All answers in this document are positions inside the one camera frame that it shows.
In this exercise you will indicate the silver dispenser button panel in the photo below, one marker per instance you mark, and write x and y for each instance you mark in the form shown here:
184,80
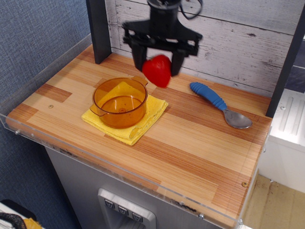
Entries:
120,213

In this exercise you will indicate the clear acrylic table guard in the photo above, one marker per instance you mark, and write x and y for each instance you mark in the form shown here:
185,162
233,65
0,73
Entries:
190,155

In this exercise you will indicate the blue handled metal spoon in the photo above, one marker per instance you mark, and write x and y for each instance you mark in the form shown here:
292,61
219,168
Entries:
232,118

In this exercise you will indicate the yellow folded cloth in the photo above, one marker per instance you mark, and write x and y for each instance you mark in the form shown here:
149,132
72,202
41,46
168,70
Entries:
154,109

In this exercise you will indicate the orange transparent plastic bowl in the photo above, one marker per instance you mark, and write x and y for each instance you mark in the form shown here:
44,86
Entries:
120,102

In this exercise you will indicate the dark grey left post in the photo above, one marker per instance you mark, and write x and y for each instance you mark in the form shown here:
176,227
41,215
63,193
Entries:
98,22

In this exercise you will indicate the dark grey post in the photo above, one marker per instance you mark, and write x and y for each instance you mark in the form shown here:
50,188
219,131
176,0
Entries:
287,66
98,22

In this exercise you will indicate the grey toy fridge cabinet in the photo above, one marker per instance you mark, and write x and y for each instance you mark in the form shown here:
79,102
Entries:
81,183

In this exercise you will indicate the white ribbed side counter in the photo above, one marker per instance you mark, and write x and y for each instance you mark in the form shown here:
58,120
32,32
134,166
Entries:
283,156

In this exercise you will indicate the dark grey right post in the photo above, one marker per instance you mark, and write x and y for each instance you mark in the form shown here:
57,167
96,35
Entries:
287,66

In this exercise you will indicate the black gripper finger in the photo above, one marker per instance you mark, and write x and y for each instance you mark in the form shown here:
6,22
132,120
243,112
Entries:
178,57
139,54

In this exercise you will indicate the yellow object bottom left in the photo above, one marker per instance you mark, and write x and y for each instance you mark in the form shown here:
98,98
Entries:
32,224

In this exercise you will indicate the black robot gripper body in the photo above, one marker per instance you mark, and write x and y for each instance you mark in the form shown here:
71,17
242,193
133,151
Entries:
162,30

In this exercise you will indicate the red plastic strawberry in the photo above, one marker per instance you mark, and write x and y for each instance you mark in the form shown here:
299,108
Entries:
158,70

